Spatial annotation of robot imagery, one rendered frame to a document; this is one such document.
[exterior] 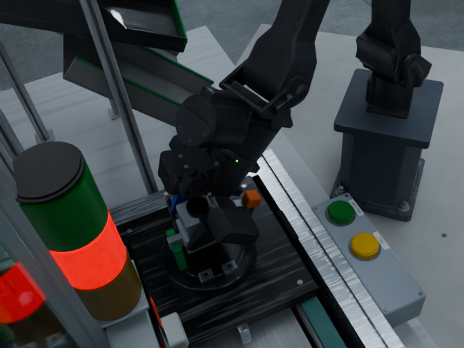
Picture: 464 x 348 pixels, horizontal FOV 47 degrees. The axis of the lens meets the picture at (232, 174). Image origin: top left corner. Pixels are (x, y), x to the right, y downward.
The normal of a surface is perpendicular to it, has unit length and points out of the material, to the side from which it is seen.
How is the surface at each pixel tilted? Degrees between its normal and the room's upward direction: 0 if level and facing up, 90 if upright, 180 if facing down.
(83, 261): 90
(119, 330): 0
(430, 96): 0
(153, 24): 25
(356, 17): 0
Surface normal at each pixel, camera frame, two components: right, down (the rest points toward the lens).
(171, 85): 0.61, -0.63
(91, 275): 0.29, 0.70
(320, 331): -0.11, -0.65
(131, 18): 0.32, -0.69
